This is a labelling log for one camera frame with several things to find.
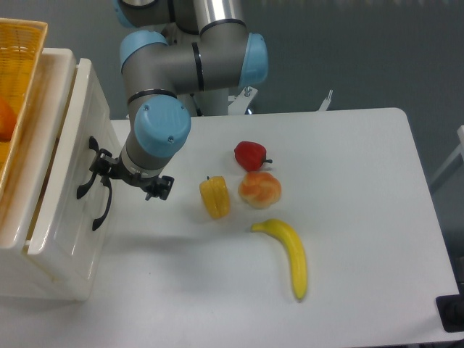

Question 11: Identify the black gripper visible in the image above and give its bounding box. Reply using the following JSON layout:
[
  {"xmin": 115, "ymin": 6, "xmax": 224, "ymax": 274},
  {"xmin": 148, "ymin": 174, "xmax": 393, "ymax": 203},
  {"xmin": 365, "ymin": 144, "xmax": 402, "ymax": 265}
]
[{"xmin": 89, "ymin": 148, "xmax": 175, "ymax": 201}]

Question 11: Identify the white drawer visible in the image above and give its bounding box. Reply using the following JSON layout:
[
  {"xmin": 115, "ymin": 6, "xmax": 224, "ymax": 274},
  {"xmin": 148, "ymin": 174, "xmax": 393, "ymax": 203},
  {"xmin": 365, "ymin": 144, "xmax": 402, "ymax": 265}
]
[{"xmin": 28, "ymin": 59, "xmax": 121, "ymax": 283}]

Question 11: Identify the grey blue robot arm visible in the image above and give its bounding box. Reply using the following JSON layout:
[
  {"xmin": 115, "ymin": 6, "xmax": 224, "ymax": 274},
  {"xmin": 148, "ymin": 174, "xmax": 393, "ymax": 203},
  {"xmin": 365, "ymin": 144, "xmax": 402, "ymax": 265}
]
[{"xmin": 88, "ymin": 1, "xmax": 268, "ymax": 199}]

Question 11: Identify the white drawer cabinet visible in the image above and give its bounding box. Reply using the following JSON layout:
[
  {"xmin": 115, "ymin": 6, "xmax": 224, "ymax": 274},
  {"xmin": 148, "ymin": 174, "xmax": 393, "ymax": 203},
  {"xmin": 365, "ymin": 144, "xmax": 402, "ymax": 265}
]
[{"xmin": 1, "ymin": 48, "xmax": 102, "ymax": 301}]

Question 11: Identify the yellow bell pepper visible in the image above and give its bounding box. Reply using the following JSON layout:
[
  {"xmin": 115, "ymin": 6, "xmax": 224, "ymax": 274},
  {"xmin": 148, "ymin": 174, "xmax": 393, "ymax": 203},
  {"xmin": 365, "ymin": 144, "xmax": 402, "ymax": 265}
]
[{"xmin": 199, "ymin": 176, "xmax": 231, "ymax": 219}]

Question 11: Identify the red bell pepper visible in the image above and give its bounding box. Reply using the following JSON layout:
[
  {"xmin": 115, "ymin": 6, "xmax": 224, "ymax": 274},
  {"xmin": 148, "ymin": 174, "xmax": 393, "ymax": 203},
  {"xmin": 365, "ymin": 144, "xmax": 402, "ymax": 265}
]
[{"xmin": 234, "ymin": 141, "xmax": 273, "ymax": 172}]

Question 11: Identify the round bread bun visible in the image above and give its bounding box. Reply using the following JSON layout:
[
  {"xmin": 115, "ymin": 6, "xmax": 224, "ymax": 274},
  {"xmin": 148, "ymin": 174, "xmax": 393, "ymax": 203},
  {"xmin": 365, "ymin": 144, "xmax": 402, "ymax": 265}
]
[{"xmin": 238, "ymin": 172, "xmax": 282, "ymax": 209}]

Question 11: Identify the orange fruit in basket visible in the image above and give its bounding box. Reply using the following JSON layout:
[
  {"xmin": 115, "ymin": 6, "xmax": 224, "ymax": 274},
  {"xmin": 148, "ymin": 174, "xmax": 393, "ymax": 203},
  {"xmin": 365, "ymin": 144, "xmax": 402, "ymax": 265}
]
[{"xmin": 0, "ymin": 97, "xmax": 17, "ymax": 141}]

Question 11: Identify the yellow banana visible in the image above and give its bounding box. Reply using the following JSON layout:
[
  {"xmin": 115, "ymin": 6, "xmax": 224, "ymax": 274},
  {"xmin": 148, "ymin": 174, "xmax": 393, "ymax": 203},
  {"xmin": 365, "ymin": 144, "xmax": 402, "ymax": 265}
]
[{"xmin": 251, "ymin": 218, "xmax": 308, "ymax": 302}]

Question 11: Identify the yellow wicker basket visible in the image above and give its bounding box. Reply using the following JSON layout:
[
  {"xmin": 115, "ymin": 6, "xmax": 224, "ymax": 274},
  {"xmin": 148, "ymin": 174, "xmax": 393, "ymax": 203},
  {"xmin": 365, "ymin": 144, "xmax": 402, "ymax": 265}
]
[{"xmin": 1, "ymin": 18, "xmax": 48, "ymax": 191}]

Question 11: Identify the black device at edge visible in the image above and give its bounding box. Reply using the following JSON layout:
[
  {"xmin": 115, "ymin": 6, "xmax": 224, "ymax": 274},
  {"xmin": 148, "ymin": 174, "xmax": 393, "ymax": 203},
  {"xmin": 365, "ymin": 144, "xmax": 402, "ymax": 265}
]
[{"xmin": 436, "ymin": 294, "xmax": 463, "ymax": 333}]

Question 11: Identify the lower drawer black handle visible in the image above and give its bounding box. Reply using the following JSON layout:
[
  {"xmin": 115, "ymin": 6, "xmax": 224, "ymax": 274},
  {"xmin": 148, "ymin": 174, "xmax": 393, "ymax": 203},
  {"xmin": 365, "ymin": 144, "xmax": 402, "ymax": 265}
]
[{"xmin": 91, "ymin": 175, "xmax": 114, "ymax": 232}]

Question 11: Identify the white table bracket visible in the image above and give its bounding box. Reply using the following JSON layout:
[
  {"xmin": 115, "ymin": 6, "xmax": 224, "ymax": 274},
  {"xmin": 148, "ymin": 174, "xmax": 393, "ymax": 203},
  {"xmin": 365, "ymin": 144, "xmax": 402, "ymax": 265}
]
[{"xmin": 318, "ymin": 89, "xmax": 334, "ymax": 112}]

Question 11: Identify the white frame at right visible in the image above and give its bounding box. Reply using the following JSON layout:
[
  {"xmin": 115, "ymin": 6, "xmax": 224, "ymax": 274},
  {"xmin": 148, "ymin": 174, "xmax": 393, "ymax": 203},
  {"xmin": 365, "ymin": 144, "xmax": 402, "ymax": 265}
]
[{"xmin": 428, "ymin": 125, "xmax": 463, "ymax": 194}]

